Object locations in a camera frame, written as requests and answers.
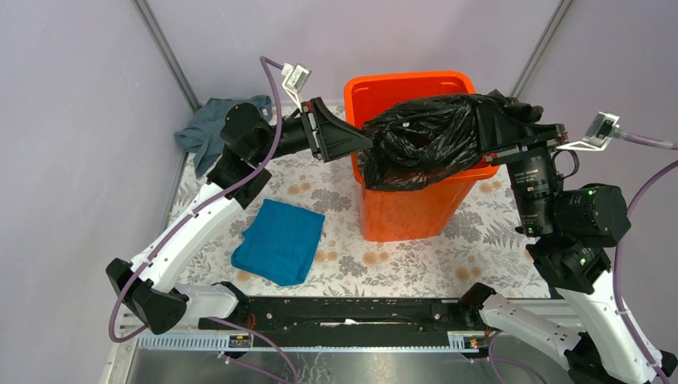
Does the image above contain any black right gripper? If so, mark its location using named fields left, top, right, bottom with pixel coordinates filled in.
left=469, top=97, right=562, bottom=231

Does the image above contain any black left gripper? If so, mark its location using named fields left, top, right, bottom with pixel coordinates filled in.
left=252, top=97, right=374, bottom=163

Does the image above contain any black plastic trash bag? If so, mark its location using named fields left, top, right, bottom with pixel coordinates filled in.
left=357, top=90, right=544, bottom=192

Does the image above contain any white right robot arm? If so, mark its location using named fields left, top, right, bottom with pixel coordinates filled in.
left=458, top=102, right=677, bottom=383

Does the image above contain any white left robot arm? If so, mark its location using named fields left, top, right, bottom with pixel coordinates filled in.
left=106, top=98, right=373, bottom=334

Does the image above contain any orange plastic trash bin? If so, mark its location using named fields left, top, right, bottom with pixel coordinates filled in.
left=343, top=70, right=499, bottom=242

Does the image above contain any floral patterned table mat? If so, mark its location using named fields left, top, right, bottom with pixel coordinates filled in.
left=179, top=152, right=548, bottom=298

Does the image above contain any bright blue folded cloth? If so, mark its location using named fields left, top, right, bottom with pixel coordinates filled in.
left=231, top=199, right=325, bottom=286

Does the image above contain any grey-blue crumpled cloth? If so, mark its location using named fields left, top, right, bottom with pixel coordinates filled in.
left=174, top=95, right=273, bottom=178

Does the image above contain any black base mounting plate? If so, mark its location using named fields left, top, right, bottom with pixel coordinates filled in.
left=228, top=296, right=493, bottom=350

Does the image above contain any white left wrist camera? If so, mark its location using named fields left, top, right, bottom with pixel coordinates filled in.
left=281, top=63, right=312, bottom=108

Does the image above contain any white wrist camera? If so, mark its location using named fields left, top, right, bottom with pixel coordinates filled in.
left=557, top=111, right=620, bottom=152
left=281, top=63, right=312, bottom=108

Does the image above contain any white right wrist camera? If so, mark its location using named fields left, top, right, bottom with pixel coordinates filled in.
left=557, top=111, right=620, bottom=152

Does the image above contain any right aluminium corner post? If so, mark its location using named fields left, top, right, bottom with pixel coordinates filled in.
left=510, top=0, right=576, bottom=98

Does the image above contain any aluminium corner post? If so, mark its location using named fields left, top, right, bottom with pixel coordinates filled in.
left=510, top=0, right=576, bottom=98
left=130, top=0, right=201, bottom=112

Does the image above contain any left aluminium corner post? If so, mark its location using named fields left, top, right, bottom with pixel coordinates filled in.
left=130, top=0, right=201, bottom=112

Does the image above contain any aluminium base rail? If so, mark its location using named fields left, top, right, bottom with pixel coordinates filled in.
left=106, top=296, right=589, bottom=384

